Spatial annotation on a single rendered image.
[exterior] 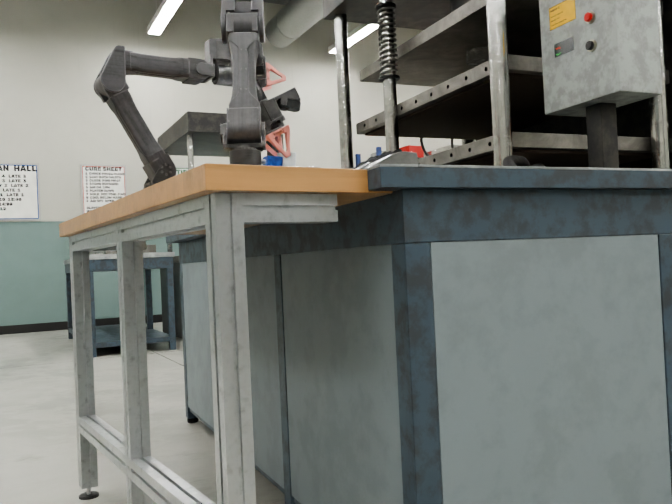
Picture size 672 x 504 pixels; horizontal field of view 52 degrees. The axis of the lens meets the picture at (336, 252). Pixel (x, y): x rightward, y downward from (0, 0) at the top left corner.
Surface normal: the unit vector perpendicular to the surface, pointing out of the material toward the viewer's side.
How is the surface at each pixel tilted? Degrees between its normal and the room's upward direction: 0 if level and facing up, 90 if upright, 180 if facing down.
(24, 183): 90
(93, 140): 90
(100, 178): 90
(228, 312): 90
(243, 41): 67
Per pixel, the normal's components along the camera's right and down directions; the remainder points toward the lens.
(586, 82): -0.91, 0.04
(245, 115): 0.04, -0.40
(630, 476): 0.40, -0.04
